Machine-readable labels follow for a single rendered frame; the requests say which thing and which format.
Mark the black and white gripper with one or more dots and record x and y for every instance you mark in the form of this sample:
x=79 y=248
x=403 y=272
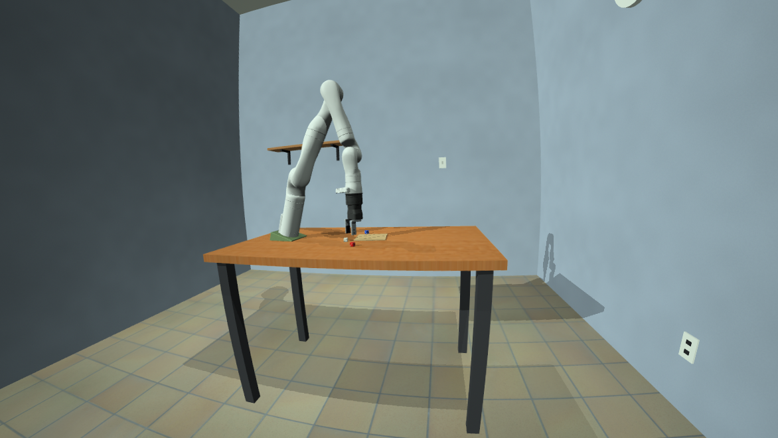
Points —
x=353 y=192

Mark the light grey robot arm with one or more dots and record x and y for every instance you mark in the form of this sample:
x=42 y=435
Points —
x=299 y=177

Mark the beige square mat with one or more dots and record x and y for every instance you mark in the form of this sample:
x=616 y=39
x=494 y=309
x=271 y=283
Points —
x=370 y=237

